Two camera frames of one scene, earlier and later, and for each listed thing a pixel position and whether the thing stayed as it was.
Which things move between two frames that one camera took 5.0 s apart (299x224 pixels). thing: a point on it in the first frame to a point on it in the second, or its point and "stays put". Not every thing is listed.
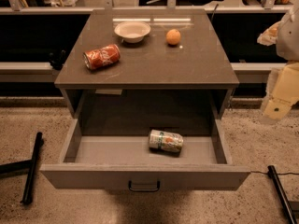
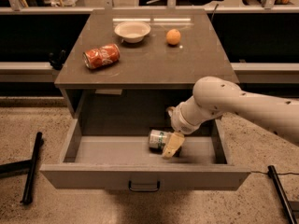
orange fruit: [173, 36] stays put
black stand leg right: [273, 174] stays put
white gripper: [289, 41] to [181, 121]
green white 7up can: [164, 141] stays put
